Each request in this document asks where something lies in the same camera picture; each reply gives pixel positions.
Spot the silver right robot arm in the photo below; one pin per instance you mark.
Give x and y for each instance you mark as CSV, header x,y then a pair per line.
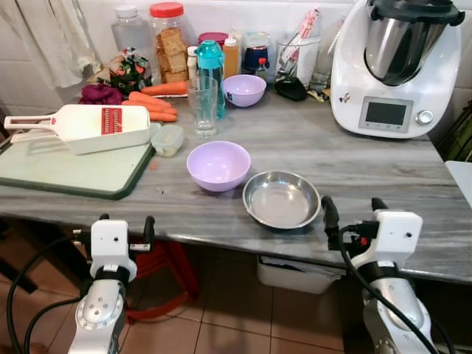
x,y
394,310

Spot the dark blue glass jar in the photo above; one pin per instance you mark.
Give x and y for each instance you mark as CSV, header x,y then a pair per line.
x,y
257,50

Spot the clear white-capped plastic jar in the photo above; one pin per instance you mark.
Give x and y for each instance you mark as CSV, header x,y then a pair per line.
x,y
131,33

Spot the stainless steel bowl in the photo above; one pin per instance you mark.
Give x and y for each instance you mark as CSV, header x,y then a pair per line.
x,y
282,200

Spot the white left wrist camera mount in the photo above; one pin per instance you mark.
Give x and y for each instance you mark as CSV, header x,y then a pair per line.
x,y
109,243

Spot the small purple plastic bowl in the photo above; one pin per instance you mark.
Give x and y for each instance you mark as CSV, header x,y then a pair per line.
x,y
244,90

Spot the dark red lidded container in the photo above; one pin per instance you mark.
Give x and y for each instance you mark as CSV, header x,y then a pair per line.
x,y
214,37

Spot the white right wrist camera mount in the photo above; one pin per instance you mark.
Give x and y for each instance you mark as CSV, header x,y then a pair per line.
x,y
394,232

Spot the small lidded plastic container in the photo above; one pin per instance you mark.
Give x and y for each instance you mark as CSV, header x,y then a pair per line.
x,y
167,140

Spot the white food processor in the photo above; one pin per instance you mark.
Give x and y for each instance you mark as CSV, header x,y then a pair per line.
x,y
398,99

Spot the large purple plastic bowl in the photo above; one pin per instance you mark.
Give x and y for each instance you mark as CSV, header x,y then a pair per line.
x,y
218,166

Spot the green-edged cutting board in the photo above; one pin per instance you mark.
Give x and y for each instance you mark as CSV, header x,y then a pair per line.
x,y
66,173

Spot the wrapped vegetable pack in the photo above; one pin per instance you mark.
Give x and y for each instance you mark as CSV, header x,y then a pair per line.
x,y
130,72

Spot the white mandoline slicer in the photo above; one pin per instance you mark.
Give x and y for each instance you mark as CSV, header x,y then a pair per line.
x,y
81,127

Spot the teal water bottle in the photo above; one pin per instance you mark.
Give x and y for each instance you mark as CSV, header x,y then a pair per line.
x,y
210,57

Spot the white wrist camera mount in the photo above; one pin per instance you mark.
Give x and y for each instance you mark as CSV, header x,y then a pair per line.
x,y
394,232
109,243

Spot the small black object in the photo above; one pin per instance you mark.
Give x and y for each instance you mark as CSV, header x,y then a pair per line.
x,y
291,89

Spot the orange white-capped bottle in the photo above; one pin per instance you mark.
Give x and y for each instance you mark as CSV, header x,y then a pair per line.
x,y
231,59

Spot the hanging white cloth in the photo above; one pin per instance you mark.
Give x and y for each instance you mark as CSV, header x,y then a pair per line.
x,y
44,37

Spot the red-lidded cracker jar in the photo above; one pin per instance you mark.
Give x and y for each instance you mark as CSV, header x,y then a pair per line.
x,y
171,48

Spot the red and white packet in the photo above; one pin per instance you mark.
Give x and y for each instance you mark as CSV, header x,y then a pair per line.
x,y
306,29

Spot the small red-capped bottle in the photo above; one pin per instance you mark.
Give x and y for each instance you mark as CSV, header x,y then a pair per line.
x,y
261,70

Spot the clear utensil container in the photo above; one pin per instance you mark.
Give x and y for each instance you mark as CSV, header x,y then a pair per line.
x,y
310,63

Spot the purple leafy vegetable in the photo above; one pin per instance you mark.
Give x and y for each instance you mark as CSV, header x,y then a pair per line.
x,y
100,94

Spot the white side table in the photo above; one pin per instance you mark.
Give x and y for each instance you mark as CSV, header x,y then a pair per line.
x,y
462,181

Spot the clear drinking glass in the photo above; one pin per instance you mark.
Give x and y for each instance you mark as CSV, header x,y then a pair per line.
x,y
203,110

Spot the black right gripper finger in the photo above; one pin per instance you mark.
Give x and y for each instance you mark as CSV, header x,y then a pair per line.
x,y
330,214
379,204

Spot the red plastic stool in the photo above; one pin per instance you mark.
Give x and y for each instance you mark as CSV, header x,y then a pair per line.
x,y
173,269

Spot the white plastic bin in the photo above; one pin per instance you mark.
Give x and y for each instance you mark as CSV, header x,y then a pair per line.
x,y
295,274

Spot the orange carrot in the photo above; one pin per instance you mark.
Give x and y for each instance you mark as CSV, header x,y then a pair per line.
x,y
147,101
166,88
164,116

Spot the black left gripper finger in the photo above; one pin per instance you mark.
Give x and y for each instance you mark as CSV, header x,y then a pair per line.
x,y
104,217
149,230

